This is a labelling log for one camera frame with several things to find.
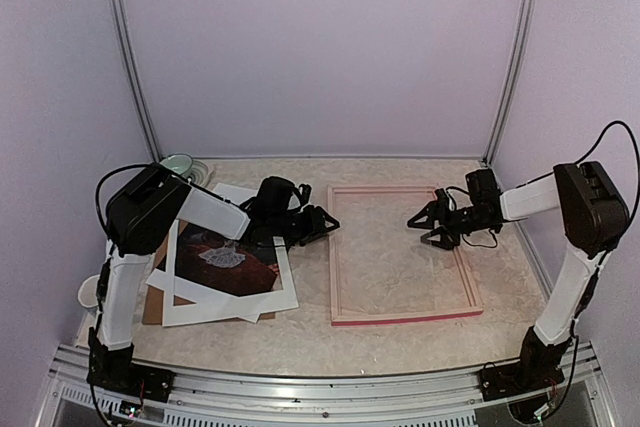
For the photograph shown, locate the brown backing board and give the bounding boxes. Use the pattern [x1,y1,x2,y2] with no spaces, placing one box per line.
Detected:
[141,238,276,325]

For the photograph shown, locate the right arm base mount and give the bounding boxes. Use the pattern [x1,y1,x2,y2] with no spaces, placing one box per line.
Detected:
[478,327,571,401]

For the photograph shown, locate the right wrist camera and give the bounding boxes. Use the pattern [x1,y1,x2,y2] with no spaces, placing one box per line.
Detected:
[434,188,456,211]

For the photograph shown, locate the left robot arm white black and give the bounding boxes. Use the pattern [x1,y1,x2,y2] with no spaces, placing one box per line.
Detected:
[90,163,340,350]

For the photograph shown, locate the dark photo with white figure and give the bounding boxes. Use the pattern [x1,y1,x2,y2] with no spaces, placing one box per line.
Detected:
[175,224,280,297]

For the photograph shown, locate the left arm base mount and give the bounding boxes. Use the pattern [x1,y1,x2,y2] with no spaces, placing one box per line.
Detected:
[87,327,176,403]

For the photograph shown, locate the aluminium front rail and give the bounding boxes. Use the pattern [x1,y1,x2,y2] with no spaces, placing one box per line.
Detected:
[44,336,616,427]

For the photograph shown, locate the pink wooden picture frame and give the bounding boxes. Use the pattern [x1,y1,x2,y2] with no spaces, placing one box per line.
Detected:
[327,185,484,326]

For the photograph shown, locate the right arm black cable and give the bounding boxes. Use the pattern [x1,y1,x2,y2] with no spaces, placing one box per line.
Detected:
[439,119,640,413]

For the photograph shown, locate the white mat board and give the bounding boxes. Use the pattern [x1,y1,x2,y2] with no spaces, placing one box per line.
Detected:
[161,220,299,327]
[145,182,277,324]

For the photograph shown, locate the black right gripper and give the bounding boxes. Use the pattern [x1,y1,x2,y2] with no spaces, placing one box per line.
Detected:
[407,200,490,250]

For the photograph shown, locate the aluminium corner post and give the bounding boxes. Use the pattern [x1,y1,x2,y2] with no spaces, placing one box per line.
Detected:
[108,0,162,161]
[482,0,536,166]

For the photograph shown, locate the green ceramic bowl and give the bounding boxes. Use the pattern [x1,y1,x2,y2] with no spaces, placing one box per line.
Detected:
[160,153,194,179]

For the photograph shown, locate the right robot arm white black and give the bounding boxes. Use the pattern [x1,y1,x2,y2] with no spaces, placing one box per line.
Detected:
[407,161,630,346]

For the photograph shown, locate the white mat board lower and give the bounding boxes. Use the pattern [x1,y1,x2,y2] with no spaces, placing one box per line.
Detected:
[145,182,277,324]

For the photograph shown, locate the white mat board upper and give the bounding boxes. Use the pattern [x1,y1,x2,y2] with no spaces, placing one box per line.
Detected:
[161,220,299,327]

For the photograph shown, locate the white and blue mug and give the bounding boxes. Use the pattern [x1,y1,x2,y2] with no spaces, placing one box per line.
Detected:
[77,275,100,311]

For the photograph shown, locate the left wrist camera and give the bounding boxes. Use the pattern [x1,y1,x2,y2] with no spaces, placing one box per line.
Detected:
[296,183,312,208]

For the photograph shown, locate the left aluminium corner post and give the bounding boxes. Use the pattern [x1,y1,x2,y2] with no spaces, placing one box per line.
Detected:
[108,0,162,161]

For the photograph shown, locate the right aluminium corner post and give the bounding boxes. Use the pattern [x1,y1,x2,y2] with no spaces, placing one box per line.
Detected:
[482,0,536,166]

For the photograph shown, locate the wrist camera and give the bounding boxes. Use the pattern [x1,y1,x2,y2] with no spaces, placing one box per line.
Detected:
[434,188,456,211]
[296,183,312,208]

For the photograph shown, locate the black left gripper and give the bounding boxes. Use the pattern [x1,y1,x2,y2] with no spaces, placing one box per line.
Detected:
[270,205,341,247]

